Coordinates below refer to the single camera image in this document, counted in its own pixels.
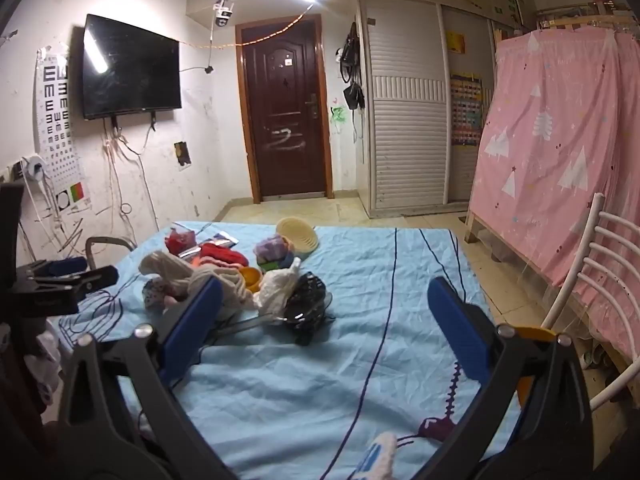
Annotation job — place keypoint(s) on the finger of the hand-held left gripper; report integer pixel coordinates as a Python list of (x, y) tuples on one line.
[(97, 277), (60, 266)]

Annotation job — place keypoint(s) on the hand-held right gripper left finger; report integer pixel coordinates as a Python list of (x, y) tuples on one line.
[(192, 322)]

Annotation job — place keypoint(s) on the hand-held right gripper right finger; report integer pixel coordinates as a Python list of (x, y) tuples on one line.
[(455, 332)]

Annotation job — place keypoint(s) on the orange packet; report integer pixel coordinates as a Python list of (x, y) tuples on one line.
[(202, 261)]

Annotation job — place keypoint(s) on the red plastic bag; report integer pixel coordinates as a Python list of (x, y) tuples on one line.
[(179, 242)]

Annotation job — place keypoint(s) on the green sponge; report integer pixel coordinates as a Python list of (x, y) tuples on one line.
[(275, 264)]

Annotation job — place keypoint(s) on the purple cloth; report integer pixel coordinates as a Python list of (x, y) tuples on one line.
[(270, 246)]

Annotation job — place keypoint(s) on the person's left hand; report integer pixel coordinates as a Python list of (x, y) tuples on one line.
[(42, 360)]

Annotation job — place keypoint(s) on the person's right hand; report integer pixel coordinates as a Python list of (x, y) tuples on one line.
[(377, 455)]

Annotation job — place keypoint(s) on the grey metal chair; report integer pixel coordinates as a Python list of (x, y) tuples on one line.
[(107, 240)]

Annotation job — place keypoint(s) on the floral cloth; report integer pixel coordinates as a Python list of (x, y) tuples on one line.
[(155, 295)]

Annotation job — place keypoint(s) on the cream knitted cloth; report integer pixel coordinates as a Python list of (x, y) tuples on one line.
[(175, 267)]

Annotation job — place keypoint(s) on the orange cup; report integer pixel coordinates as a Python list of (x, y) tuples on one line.
[(251, 279)]

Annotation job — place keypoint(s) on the red knitted item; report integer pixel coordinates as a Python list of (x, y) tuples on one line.
[(225, 256)]

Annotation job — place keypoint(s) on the blue silver packet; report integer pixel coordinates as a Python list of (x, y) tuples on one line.
[(220, 241)]

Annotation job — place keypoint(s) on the white plastic bag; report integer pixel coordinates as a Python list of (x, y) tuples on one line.
[(277, 285)]

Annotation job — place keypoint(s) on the black mesh item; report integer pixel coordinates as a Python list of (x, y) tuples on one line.
[(307, 300)]

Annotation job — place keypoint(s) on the eye chart poster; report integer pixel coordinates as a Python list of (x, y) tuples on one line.
[(60, 135)]

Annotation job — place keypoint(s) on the round yellow sponge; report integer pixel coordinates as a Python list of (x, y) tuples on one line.
[(300, 237)]

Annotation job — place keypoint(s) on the light blue striped sheet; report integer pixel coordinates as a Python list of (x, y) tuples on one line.
[(310, 400)]

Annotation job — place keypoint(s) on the white metal chair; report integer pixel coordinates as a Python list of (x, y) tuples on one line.
[(590, 260)]

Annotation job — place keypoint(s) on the pink tree print curtain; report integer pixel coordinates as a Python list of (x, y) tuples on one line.
[(555, 160)]

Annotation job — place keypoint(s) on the white slatted wardrobe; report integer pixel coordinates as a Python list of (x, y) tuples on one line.
[(407, 135)]

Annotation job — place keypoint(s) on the colourful grid chart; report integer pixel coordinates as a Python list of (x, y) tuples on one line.
[(466, 110)]

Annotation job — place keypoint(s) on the dark brown door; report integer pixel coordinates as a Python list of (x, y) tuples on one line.
[(285, 110)]

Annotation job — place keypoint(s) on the yellow poster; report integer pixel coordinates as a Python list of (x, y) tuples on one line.
[(455, 41)]

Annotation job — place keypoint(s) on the black hanging bags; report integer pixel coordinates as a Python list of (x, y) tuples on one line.
[(350, 60)]

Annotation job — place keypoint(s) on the white wall plug device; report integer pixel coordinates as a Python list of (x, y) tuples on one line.
[(35, 169)]

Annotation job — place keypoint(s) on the open wall socket box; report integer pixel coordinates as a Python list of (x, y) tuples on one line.
[(183, 154)]

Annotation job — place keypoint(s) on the black wall television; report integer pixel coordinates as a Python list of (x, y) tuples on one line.
[(132, 67)]

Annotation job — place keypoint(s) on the white security camera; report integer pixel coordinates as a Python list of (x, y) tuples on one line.
[(223, 10)]

